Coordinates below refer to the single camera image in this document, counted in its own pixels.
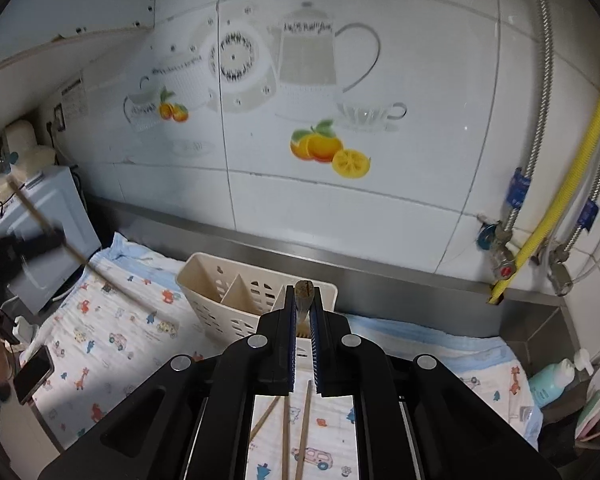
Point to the teal pump bottle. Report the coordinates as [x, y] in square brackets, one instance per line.
[552, 380]

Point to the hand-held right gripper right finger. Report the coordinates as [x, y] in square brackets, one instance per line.
[321, 355]

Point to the white power adapter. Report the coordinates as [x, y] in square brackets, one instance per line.
[26, 331]

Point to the cream plastic utensil holder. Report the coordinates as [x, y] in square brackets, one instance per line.
[215, 285]

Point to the brown wooden chopstick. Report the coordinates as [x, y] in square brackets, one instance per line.
[304, 430]
[97, 271]
[265, 417]
[304, 292]
[286, 440]

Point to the white round appliance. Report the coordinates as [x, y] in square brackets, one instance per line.
[30, 147]

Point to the printed cartoon blanket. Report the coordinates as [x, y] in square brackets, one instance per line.
[120, 340]

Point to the dark smartphone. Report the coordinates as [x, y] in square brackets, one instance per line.
[32, 375]

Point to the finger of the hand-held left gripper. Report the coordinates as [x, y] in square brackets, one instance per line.
[45, 242]

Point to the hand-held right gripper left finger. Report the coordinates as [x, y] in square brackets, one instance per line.
[290, 355]

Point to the white microwave oven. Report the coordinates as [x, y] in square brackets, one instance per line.
[65, 220]

